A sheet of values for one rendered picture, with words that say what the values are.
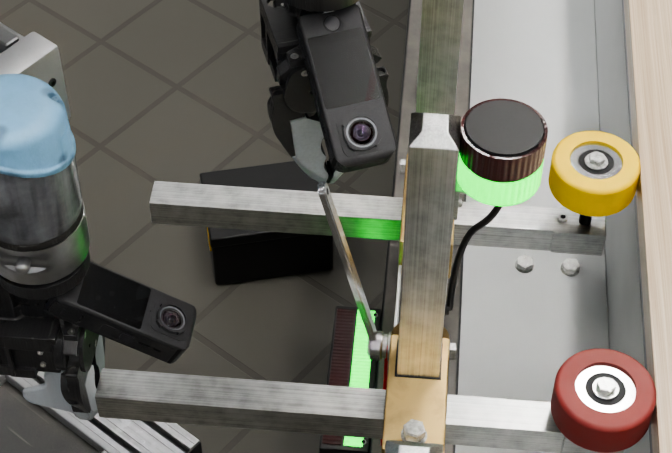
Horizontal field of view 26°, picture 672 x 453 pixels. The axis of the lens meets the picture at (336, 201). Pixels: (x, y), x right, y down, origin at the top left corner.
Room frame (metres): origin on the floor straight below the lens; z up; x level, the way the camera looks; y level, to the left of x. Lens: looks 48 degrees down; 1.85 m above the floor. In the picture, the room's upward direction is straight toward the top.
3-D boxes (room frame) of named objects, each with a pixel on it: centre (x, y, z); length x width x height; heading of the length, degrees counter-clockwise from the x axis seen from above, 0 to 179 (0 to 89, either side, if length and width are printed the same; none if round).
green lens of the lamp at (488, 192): (0.71, -0.12, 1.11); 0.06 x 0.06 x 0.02
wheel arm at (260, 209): (0.93, -0.04, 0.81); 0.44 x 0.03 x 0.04; 85
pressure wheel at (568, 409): (0.67, -0.21, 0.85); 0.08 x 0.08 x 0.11
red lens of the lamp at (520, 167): (0.71, -0.12, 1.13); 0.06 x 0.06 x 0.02
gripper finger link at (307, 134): (0.81, 0.03, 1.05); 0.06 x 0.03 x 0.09; 15
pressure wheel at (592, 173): (0.91, -0.24, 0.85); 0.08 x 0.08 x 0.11
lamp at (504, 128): (0.71, -0.11, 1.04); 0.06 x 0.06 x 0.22; 85
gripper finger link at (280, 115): (0.79, 0.03, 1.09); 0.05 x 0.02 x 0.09; 105
